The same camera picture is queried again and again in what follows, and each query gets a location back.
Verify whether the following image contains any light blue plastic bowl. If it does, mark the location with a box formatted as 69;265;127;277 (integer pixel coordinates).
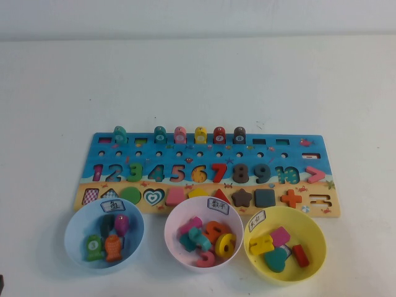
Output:
64;202;145;269

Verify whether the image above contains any light teal fish piece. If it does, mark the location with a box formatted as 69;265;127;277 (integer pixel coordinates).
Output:
111;125;127;144

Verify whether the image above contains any magenta number one piece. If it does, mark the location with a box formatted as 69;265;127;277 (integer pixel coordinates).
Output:
179;217;204;236

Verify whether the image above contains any red fish piece numbered seven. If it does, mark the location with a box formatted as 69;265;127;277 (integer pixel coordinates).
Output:
212;126;227;144

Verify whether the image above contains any yellow pentagon piece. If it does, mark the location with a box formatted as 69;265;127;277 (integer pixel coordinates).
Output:
187;187;213;202

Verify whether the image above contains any brown star piece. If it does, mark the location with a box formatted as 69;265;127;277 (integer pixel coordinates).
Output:
231;187;255;207

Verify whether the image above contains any green number three piece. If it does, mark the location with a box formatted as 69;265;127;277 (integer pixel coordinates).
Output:
126;163;144;183

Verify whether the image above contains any red number seven piece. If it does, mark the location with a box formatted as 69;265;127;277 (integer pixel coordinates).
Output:
211;163;229;183

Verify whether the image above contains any brown number eight piece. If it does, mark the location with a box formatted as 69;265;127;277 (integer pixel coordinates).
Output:
232;163;251;184

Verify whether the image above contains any brown fish piece numbered eight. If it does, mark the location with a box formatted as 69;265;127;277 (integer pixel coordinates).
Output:
233;126;247;145

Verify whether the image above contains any yellow number six piece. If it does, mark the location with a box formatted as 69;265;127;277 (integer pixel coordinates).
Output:
215;232;238;258

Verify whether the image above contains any magenta rectangle piece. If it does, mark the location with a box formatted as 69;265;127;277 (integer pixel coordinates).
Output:
269;226;292;247

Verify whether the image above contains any teal fish piece numbered four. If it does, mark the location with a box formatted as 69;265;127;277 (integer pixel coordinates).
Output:
153;125;168;144

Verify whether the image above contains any pink plastic bowl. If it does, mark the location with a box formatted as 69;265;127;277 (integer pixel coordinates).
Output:
163;197;244;275

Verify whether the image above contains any orange plus sign piece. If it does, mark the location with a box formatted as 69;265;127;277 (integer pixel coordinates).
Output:
280;188;303;209

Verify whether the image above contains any teal number two piece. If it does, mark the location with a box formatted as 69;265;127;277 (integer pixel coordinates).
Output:
187;227;213;252

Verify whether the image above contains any dark grey fish piece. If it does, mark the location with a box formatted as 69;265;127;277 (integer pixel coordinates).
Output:
99;213;117;238

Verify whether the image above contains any dark grey square piece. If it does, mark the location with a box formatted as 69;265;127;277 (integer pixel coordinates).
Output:
254;187;277;208

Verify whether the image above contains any yellow fish piece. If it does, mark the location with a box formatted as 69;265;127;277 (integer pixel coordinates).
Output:
194;126;208;144

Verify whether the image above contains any paper label on blue bowl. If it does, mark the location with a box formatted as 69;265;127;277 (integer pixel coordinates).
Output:
99;199;127;213

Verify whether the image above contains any green fish piece numbered three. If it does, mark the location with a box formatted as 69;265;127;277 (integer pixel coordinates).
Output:
82;235;103;261

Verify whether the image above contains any pink trapezoid piece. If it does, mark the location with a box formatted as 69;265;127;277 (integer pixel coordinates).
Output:
165;187;187;207

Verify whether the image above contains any colourful wooden puzzle board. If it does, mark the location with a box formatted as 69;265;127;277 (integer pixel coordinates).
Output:
71;132;342;219

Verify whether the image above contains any purple fish piece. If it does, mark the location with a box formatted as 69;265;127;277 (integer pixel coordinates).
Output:
113;213;130;236

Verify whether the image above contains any red triangle piece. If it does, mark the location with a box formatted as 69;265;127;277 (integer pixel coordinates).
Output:
213;187;231;202

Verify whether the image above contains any paper label on yellow bowl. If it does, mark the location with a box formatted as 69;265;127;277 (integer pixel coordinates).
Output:
248;210;267;231

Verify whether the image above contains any red minus sign piece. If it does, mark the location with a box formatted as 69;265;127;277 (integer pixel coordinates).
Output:
291;244;311;267

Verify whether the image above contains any pink fish piece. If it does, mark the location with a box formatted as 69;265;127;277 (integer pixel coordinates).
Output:
173;126;187;144

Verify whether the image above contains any pink greater-than sign piece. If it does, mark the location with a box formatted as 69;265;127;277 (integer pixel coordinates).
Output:
305;166;325;183

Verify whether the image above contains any paper label on pink bowl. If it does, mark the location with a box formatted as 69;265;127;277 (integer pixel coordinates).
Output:
206;196;230;214

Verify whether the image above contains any orange fish piece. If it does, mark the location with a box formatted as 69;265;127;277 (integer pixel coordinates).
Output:
103;234;124;263

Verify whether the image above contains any yellow plastic bowl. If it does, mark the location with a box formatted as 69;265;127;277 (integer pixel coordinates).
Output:
243;206;327;283

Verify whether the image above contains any teal number four piece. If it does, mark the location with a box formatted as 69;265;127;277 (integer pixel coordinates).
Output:
178;233;199;253

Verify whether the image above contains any green circle piece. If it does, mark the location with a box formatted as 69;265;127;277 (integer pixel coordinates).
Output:
120;186;144;205

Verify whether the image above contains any teal heart piece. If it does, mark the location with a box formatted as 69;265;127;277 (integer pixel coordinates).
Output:
263;247;288;273

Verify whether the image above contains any yellow equals sign piece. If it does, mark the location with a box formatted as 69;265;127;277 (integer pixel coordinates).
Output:
249;234;275;256

